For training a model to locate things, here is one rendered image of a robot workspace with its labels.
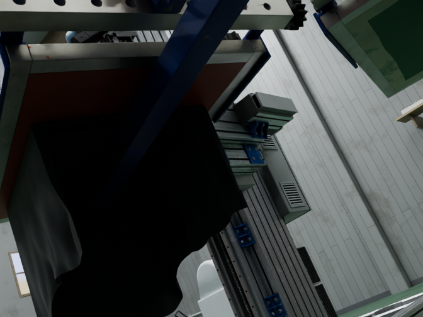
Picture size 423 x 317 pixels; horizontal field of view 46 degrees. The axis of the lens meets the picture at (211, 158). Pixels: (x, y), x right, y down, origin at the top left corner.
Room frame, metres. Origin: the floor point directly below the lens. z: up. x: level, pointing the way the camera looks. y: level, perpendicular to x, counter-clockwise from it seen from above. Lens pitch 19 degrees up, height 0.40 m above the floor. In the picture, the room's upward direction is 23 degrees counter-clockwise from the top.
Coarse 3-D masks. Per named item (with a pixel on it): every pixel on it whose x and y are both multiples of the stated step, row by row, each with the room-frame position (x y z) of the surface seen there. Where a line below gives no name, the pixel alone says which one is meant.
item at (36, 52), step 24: (24, 48) 0.73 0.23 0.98; (48, 48) 0.76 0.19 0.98; (72, 48) 0.78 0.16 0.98; (96, 48) 0.81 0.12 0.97; (120, 48) 0.84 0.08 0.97; (144, 48) 0.87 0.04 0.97; (240, 48) 1.01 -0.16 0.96; (264, 48) 1.06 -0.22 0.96; (24, 72) 0.76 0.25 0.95; (240, 72) 1.10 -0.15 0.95; (0, 144) 0.96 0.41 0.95; (0, 168) 1.06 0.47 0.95
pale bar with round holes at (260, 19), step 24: (0, 0) 0.64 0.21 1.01; (24, 0) 0.67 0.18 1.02; (48, 0) 0.69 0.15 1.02; (72, 0) 0.72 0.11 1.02; (96, 0) 0.75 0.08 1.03; (120, 0) 0.77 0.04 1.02; (144, 0) 0.80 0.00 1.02; (264, 0) 0.98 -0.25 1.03; (0, 24) 0.67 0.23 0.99; (24, 24) 0.69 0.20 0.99; (48, 24) 0.71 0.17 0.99; (72, 24) 0.74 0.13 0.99; (96, 24) 0.77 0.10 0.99; (120, 24) 0.79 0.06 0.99; (144, 24) 0.82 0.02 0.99; (168, 24) 0.85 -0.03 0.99; (240, 24) 0.96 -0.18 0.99; (264, 24) 1.00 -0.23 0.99
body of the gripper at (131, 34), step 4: (108, 32) 1.03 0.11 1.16; (112, 32) 1.03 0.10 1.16; (116, 32) 1.02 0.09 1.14; (120, 32) 1.03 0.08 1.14; (124, 32) 1.03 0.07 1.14; (128, 32) 1.04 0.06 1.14; (132, 32) 1.05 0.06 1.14; (136, 32) 1.05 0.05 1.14; (104, 36) 1.02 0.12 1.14; (108, 36) 1.01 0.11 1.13; (112, 36) 1.01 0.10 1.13; (116, 36) 1.02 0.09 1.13; (120, 36) 1.02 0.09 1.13; (124, 36) 1.03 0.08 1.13; (128, 36) 1.04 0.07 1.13; (132, 36) 1.06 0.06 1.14; (104, 40) 1.02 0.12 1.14; (108, 40) 1.01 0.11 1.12; (120, 40) 1.03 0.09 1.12; (124, 40) 1.04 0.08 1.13; (128, 40) 1.05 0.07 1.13; (132, 40) 1.04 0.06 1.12
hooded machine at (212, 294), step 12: (204, 264) 6.36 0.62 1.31; (204, 276) 6.41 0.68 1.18; (216, 276) 6.29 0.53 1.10; (204, 288) 6.46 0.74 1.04; (216, 288) 6.33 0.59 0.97; (204, 300) 6.45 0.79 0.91; (216, 300) 6.33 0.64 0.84; (204, 312) 6.50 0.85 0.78; (216, 312) 6.38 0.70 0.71; (228, 312) 6.25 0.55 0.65
